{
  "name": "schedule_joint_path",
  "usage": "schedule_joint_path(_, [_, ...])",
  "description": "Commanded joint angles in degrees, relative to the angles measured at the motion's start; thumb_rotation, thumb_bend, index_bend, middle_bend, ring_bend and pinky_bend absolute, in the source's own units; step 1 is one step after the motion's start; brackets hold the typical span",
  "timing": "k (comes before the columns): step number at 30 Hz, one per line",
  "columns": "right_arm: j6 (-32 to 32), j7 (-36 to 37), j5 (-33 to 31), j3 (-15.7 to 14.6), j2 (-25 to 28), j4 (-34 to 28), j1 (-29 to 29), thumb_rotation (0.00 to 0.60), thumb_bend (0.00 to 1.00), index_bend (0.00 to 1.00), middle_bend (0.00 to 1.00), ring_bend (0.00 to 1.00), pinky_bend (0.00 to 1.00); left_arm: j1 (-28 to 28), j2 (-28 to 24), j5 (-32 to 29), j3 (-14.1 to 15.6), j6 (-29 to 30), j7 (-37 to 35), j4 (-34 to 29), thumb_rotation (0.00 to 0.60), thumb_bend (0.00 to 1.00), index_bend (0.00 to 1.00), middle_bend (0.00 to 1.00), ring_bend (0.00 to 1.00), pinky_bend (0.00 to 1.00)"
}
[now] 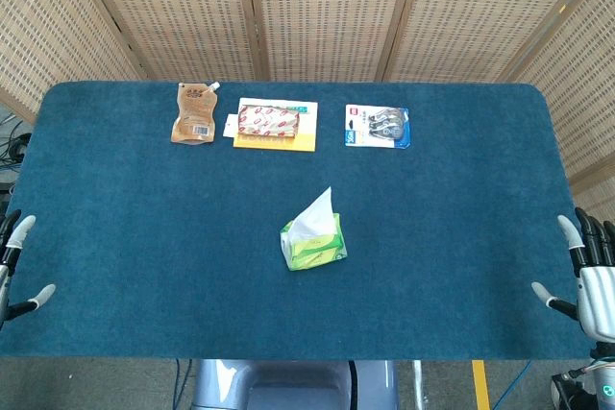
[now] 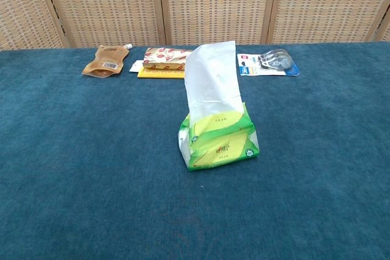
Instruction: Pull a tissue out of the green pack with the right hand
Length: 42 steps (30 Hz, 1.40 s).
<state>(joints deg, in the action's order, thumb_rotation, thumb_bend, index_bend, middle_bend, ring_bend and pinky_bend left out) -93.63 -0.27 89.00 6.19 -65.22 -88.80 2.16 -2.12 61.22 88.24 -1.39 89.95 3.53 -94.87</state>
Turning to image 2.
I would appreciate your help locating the white tissue sheet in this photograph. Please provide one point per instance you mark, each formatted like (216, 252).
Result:
(210, 80)

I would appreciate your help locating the green yellow tissue pack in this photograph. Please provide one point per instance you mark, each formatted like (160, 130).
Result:
(221, 144)

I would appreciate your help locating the yellow flat box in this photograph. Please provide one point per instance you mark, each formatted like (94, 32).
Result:
(160, 73)

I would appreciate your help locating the red patterned paper bag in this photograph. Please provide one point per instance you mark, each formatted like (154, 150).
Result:
(166, 58)

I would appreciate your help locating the white paper tag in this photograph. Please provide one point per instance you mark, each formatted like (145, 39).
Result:
(134, 66)

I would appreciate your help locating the correction tape blister pack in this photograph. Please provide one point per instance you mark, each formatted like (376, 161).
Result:
(268, 64)

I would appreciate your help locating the brown spouted pouch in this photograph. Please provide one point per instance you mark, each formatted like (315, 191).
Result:
(105, 62)

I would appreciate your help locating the woven folding screen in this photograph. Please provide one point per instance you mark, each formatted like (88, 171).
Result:
(213, 4)

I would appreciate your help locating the blue table cloth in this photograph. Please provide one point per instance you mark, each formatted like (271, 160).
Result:
(91, 165)

